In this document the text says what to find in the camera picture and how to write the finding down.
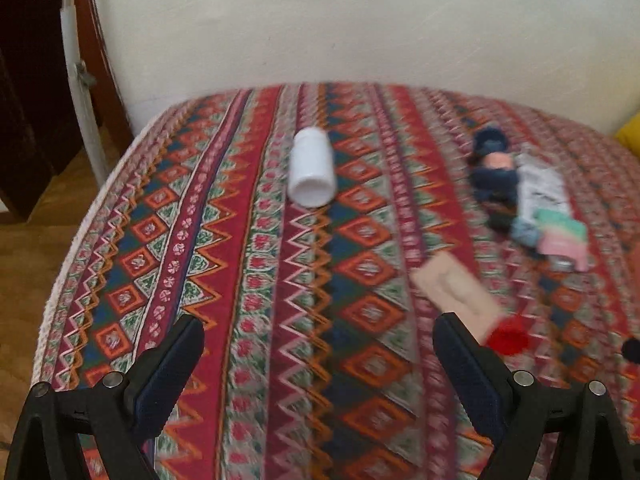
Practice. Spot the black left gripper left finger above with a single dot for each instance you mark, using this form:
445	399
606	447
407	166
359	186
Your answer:
121	411

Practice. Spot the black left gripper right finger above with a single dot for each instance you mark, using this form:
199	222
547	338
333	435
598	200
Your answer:
515	411

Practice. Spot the dark blue small doll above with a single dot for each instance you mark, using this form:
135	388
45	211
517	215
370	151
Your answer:
493	174

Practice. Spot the white plastic bottle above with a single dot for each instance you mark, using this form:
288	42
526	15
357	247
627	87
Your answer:
311	175

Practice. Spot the dark red wooden door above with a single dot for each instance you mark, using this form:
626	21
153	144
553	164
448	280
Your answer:
39	129

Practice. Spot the yellow cushion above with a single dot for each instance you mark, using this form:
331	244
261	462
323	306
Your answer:
629	135

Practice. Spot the white pipe on wall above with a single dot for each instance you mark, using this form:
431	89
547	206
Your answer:
80	82

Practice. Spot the red small pompom item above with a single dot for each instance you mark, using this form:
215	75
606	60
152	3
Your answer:
510	337

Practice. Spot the colourful patterned bed blanket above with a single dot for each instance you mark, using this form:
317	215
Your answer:
318	360

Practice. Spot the pink green small packets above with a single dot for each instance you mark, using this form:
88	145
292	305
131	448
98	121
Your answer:
554	234

